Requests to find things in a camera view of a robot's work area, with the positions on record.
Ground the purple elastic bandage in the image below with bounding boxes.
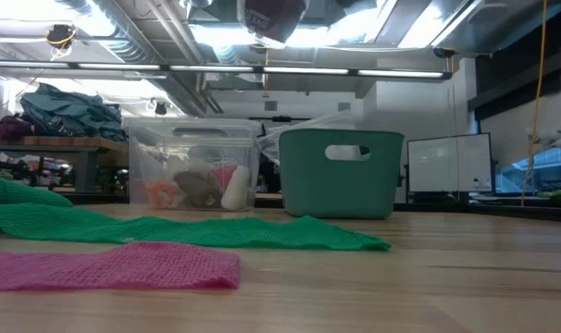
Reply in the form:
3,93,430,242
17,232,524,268
236,0,310,50

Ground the white bandage roll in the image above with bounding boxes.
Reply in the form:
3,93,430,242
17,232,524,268
219,165,253,211

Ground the pink bandage roll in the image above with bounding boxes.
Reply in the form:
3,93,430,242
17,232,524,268
208,165,239,193

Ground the brown bandage roll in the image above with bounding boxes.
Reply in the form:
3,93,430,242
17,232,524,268
172,170,224,209

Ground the orange bandage roll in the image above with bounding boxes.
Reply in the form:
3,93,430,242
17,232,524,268
144,179,184,209

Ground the green elastic bandage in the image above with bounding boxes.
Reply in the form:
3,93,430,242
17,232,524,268
0,175,393,253

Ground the pink elastic bandage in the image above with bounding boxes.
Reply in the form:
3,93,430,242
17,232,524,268
0,240,243,292

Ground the clear zip bag white label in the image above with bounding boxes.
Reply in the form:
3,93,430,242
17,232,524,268
256,110,355,167

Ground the teal plastic basket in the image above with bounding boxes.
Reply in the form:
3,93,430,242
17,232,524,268
278,128,405,220

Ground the clear plastic storage box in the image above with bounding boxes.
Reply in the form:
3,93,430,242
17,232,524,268
122,117,263,213

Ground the long ceiling light strip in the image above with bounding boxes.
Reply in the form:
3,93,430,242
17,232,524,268
0,58,453,82

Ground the teal cloth pile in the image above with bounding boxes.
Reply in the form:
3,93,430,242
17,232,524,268
19,82,129,143

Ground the wooden workbench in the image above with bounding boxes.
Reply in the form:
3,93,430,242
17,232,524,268
0,134,130,193

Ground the blue lit screen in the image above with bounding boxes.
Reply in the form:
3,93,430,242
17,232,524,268
495,147,561,194

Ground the dark purple bundle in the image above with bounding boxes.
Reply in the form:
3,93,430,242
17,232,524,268
0,114,34,142

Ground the black ceiling device yellow cable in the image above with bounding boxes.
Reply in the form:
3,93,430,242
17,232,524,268
45,23,78,51

